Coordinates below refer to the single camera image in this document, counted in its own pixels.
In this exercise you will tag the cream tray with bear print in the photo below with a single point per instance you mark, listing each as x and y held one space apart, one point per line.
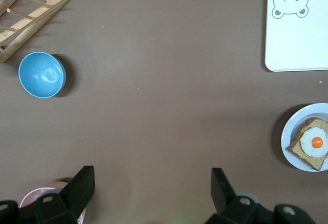
294 42

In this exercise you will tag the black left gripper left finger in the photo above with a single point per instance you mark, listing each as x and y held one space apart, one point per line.
74 198

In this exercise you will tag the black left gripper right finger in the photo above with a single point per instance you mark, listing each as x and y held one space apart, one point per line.
223 195

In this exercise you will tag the fried egg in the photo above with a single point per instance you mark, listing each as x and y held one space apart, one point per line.
311 134

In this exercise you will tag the pale blue round plate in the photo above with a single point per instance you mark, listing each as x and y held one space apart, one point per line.
288 142

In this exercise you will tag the pink bowl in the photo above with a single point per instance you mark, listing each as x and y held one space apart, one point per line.
29 199

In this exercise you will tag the wooden dish rack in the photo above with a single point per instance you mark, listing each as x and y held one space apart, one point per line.
38 13

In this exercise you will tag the brown bread slice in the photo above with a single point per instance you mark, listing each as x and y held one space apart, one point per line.
298 149

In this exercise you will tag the blue bowl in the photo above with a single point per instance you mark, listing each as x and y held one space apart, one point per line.
41 75

